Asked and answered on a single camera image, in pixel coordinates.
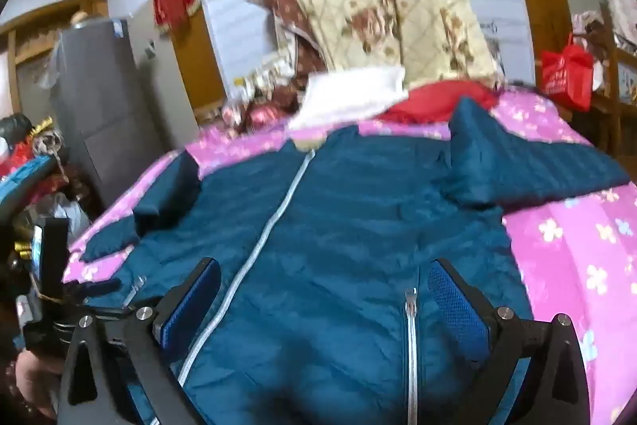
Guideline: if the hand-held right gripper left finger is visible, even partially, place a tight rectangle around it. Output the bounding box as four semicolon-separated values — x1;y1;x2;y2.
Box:
56;257;223;425

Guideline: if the pink floral bedsheet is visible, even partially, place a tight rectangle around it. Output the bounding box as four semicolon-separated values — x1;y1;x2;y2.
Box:
62;86;637;425

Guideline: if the pile of colourful clutter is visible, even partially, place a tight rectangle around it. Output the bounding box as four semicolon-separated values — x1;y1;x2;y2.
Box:
0;112;93;237

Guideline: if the grey refrigerator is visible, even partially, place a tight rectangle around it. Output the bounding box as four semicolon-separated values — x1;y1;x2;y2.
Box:
49;19;201;208

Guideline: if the brown floral quilt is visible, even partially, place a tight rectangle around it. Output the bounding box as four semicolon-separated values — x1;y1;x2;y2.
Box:
246;0;330;107

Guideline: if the cream floral quilt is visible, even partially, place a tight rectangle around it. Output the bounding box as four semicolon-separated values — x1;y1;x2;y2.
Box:
261;0;504;90

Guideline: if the person's left hand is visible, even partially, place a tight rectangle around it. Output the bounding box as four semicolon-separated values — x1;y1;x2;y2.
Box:
14;349;59;422

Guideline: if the white pillow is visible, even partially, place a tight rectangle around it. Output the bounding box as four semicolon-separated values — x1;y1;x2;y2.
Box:
289;67;412;130

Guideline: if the red ruffled pillow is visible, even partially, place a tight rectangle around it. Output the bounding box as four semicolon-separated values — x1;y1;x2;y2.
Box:
382;79;499;125

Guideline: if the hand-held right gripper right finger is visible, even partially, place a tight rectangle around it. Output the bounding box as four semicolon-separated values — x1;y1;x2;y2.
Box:
427;258;606;425

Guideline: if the red shopping bag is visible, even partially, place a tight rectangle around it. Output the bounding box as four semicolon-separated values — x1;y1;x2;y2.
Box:
539;33;596;110

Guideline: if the teal quilted jacket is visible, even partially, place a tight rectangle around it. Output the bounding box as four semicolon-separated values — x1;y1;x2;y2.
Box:
80;96;633;425

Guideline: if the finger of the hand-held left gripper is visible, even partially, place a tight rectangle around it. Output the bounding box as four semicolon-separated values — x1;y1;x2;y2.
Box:
62;277;123;307

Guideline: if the wooden chair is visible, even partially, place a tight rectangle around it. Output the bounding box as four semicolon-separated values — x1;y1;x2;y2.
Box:
572;4;637;149

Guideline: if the white wooden bed headboard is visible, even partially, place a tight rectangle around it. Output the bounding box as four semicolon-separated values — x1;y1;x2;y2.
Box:
172;0;551;112

